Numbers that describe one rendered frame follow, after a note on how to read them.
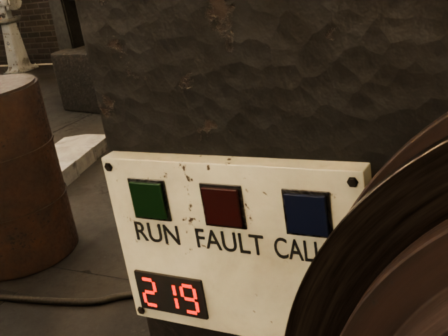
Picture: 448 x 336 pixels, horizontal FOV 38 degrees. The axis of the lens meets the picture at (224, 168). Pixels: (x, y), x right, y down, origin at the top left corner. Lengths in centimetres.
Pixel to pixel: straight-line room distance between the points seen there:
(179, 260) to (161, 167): 10
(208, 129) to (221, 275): 14
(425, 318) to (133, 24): 36
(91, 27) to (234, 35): 15
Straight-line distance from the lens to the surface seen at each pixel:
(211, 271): 62
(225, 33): 54
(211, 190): 57
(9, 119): 304
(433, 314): 35
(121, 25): 60
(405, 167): 35
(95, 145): 473
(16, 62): 900
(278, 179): 54
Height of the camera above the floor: 143
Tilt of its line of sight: 21 degrees down
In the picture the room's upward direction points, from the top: 9 degrees counter-clockwise
